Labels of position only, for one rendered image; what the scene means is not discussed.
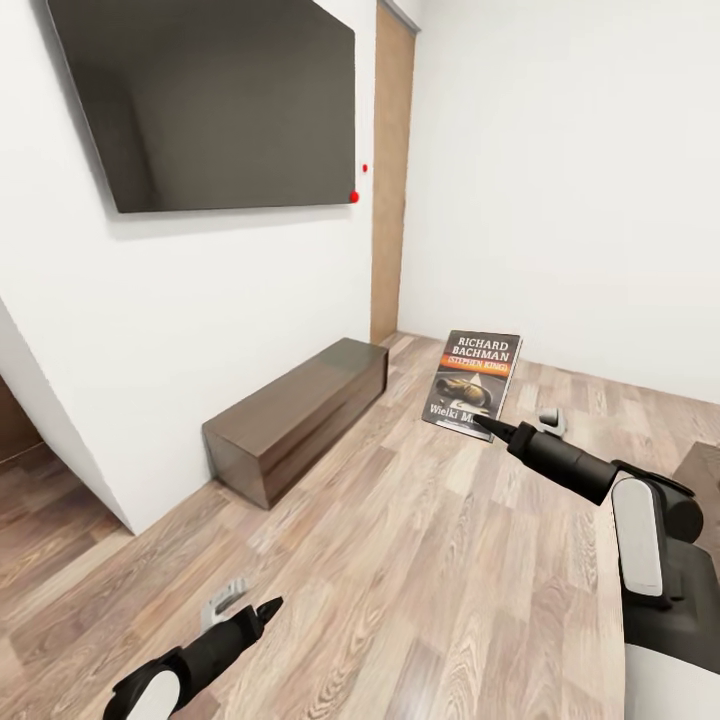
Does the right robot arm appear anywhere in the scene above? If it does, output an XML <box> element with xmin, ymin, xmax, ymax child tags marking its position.
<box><xmin>473</xmin><ymin>407</ymin><xmax>720</xmax><ymax>720</ymax></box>

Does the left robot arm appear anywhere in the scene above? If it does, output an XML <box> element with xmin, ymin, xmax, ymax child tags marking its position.
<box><xmin>102</xmin><ymin>577</ymin><xmax>283</xmax><ymax>720</ymax></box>

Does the hardback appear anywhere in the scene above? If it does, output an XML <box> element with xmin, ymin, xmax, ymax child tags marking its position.
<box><xmin>421</xmin><ymin>330</ymin><xmax>523</xmax><ymax>443</ymax></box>

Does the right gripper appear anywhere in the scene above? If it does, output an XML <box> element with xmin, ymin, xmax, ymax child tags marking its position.
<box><xmin>473</xmin><ymin>413</ymin><xmax>585</xmax><ymax>489</ymax></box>

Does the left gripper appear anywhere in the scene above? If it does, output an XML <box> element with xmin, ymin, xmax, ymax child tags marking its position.
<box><xmin>197</xmin><ymin>597</ymin><xmax>283</xmax><ymax>683</ymax></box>

